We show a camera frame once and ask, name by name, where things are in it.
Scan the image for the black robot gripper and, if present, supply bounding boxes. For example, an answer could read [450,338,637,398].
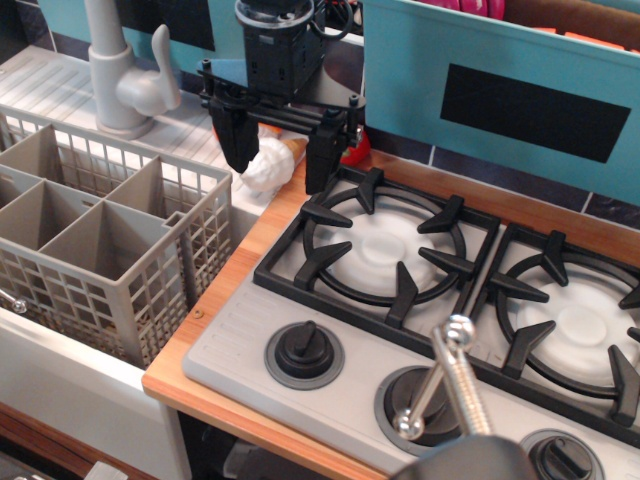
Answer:
[199,1,365,195]

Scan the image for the grey plastic drying rack basket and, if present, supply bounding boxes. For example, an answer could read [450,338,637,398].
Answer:
[1,107,232,368]

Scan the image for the white toy sink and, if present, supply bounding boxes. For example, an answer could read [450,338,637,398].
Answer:
[1,46,273,479]

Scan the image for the orange salmon sushi toy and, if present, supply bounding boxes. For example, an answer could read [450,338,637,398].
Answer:
[212,123,282,141]

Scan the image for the white toy ice cream cone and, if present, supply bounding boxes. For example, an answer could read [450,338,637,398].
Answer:
[240,137,307,193]

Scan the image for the red toy strawberry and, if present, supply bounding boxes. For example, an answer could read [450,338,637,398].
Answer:
[340,131,371,166]

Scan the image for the grey toy faucet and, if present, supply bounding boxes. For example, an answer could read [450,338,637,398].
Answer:
[84,1,181,140]

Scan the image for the black left burner grate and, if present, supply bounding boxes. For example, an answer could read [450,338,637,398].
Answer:
[253,167,500,356]

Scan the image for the black burner grate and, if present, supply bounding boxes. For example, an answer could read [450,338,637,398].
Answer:
[471,224,639,447]
[253,167,500,356]

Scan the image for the grey toy stove top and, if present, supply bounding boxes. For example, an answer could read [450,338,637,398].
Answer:
[181,163,640,480]

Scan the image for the black left stove knob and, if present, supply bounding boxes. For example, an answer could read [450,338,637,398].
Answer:
[264,320,346,391]

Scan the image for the black stove knob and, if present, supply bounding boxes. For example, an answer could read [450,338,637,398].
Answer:
[264,320,346,391]
[520,429,606,480]
[374,366,461,456]

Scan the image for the large teal bin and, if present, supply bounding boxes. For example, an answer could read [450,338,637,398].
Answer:
[364,1,639,204]

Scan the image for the black middle stove knob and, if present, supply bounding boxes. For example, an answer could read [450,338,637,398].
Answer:
[374,366,461,456]

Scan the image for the small chrome pin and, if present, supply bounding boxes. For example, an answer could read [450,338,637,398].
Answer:
[0,290,28,315]

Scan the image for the black right burner grate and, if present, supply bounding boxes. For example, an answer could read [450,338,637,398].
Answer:
[471,224,639,447]

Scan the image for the black right stove knob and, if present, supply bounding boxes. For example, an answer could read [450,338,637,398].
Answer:
[520,429,606,480]

